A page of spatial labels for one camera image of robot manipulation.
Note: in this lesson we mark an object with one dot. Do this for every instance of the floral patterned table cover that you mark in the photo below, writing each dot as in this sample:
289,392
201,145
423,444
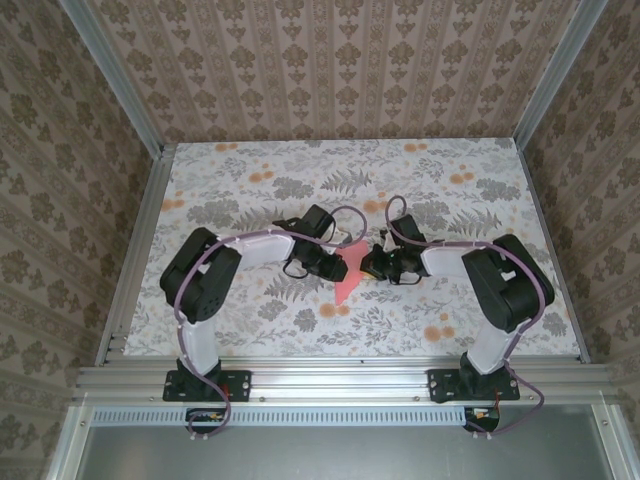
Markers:
300,165

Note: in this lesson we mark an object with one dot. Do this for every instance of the grey metal panel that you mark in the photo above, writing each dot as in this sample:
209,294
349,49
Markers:
340,455

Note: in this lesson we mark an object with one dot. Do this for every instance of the aluminium right frame post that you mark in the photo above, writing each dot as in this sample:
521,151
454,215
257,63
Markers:
560,70

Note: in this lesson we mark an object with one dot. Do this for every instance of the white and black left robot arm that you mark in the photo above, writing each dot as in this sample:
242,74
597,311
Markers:
200,280

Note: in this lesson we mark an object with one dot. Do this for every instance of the aluminium left frame post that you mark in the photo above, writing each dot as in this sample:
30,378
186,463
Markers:
115,80

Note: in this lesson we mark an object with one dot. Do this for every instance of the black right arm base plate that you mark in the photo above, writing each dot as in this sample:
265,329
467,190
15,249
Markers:
440,385

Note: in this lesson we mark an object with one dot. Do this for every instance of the aluminium left table rail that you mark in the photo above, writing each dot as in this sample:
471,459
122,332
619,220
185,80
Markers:
135,250

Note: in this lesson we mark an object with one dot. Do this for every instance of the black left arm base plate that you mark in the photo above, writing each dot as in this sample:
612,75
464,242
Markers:
240,385

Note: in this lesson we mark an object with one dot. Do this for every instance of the aluminium mounting beam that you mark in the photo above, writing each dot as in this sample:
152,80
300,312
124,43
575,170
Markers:
340,382

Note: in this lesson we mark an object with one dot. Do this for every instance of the aluminium frame post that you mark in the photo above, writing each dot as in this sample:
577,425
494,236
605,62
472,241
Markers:
560,70
115,80

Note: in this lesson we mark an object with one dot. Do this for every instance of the pink cloth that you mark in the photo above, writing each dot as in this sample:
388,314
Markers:
347,292

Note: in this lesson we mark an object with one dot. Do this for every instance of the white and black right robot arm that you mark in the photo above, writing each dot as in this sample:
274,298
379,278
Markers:
510,290

